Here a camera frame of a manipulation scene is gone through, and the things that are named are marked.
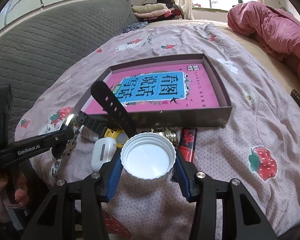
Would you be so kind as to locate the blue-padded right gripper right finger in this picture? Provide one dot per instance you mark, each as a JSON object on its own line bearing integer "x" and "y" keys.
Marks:
{"x": 185, "y": 172}

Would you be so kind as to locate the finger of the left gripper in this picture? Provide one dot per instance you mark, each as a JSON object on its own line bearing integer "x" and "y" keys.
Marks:
{"x": 56, "y": 140}

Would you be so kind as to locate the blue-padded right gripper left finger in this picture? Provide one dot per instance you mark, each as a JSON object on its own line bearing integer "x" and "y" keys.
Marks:
{"x": 111, "y": 174}

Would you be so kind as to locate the red and black lighter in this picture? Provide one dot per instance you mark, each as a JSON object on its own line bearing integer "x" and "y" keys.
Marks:
{"x": 187, "y": 143}

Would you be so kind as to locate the white plastic bottle cap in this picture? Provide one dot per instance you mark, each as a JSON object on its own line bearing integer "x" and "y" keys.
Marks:
{"x": 148, "y": 158}

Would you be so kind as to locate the black and yellow wristwatch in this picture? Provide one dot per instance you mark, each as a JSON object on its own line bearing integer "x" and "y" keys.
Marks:
{"x": 118, "y": 126}

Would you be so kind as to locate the brass fitting with white base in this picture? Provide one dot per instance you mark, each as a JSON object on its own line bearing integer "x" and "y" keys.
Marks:
{"x": 167, "y": 133}

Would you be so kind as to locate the person's hand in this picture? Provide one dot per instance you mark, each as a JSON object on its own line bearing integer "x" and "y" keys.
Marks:
{"x": 13, "y": 194}

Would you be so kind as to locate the white earbuds case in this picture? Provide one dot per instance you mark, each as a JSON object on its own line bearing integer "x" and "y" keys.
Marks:
{"x": 103, "y": 151}

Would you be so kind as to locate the small white bottle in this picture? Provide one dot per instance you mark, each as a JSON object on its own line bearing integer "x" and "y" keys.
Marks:
{"x": 88, "y": 134}

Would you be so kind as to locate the dark cardboard box tray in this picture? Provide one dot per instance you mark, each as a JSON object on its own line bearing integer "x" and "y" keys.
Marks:
{"x": 207, "y": 117}

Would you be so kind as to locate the pink and blue book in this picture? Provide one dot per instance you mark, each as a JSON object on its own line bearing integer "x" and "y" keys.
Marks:
{"x": 166, "y": 87}

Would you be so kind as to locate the grey quilted headboard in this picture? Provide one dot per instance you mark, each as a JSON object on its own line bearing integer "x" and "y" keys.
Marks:
{"x": 35, "y": 53}

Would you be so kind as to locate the stack of folded clothes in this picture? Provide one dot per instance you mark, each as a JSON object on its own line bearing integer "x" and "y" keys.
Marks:
{"x": 162, "y": 10}

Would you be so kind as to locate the red pink quilt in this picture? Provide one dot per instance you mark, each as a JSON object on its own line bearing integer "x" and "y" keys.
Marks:
{"x": 276, "y": 30}

